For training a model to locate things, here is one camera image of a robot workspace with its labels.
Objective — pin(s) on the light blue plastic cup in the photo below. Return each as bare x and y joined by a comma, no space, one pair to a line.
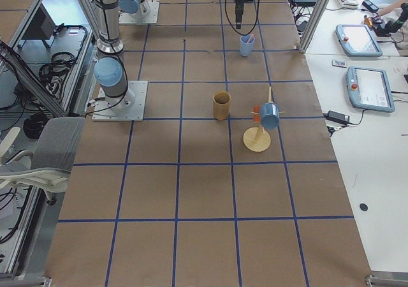
246,48

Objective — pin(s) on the aluminium frame post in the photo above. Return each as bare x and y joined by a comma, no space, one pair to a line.
309,31

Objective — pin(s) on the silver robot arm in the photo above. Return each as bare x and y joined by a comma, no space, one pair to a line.
134,7
190,47

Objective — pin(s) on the black adapter on desk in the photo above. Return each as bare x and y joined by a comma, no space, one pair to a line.
337,117

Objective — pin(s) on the wooden cup tree stand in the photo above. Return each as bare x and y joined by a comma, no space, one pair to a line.
257,139

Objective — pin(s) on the orange plastic cup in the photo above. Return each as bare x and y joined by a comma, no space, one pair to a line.
255,114

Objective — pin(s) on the teach pendant near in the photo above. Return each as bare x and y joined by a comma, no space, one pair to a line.
369,89

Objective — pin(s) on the teach pendant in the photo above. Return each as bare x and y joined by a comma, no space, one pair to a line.
369,89
357,41

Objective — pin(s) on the teach pendant far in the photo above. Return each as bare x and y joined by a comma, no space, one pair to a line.
357,41

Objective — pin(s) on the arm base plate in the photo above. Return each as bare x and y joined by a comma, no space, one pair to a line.
151,18
129,108

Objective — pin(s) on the grey office chair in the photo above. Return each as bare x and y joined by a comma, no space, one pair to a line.
49,165

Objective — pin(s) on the dark blue cup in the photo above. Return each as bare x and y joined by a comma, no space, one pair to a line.
269,115

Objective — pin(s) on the wooden cylinder holder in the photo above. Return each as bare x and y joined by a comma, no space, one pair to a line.
221,105

